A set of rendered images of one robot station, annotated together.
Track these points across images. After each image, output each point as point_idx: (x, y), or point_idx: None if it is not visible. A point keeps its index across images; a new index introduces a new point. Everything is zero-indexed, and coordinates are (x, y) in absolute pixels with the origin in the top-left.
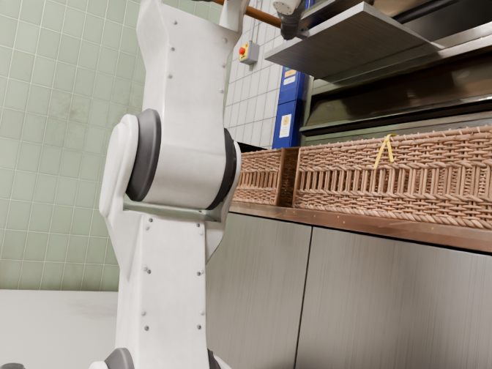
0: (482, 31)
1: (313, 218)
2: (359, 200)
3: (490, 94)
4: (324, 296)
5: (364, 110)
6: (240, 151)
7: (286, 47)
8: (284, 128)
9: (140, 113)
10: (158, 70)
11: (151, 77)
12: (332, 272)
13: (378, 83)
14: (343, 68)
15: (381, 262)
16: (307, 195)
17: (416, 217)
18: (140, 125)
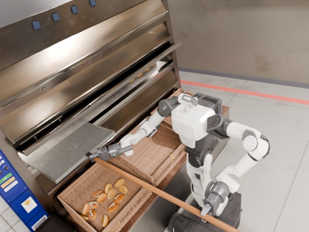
0: (107, 114)
1: (171, 179)
2: None
3: (122, 129)
4: (176, 185)
5: None
6: None
7: (76, 166)
8: (29, 205)
9: (210, 184)
10: (207, 178)
11: (205, 182)
12: (176, 181)
13: None
14: (55, 153)
15: (182, 170)
16: (157, 182)
17: (178, 161)
18: (214, 183)
